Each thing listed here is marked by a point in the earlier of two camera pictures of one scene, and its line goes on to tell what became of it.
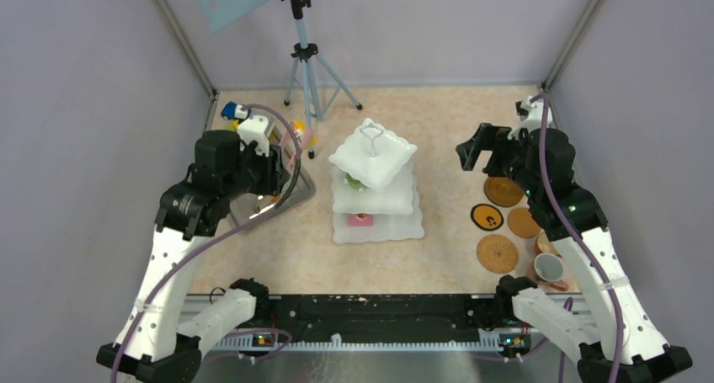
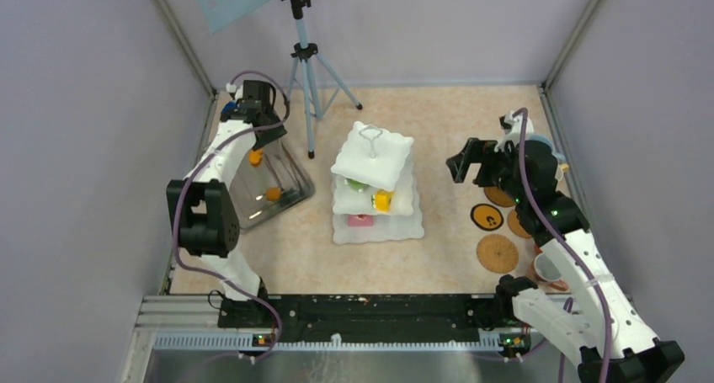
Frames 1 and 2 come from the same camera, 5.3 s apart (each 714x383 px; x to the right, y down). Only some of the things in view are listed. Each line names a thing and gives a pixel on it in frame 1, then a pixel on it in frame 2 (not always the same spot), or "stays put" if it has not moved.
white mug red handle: (548, 268) stays put
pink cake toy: (361, 220) stays put
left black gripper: (274, 174) -> (270, 135)
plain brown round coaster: (522, 224) stays put
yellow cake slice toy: (307, 134) -> (382, 200)
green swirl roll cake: (354, 183) stays put
